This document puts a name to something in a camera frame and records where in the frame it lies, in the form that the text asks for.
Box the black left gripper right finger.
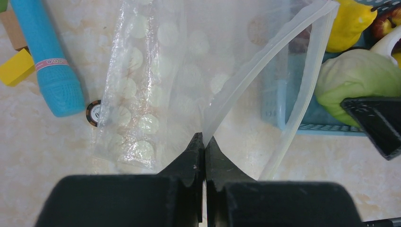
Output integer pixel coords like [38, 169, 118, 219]
[205, 139, 363, 227]

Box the green cabbage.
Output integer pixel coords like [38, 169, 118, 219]
[314, 49, 401, 127]

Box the clear zip top bag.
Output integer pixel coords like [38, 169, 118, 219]
[94, 0, 339, 180]

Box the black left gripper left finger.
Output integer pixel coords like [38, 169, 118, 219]
[36, 133, 204, 227]

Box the light blue plastic basket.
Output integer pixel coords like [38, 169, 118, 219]
[262, 0, 401, 136]

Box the yellow wooden block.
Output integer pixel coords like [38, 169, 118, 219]
[0, 49, 35, 87]

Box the brown wooden block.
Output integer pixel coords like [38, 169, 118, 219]
[0, 10, 28, 51]

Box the dark red apple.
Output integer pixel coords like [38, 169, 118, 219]
[371, 6, 401, 41]

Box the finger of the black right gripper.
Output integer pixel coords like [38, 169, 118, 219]
[340, 97, 401, 160]

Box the yellow pear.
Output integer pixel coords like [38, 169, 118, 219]
[326, 0, 378, 53]

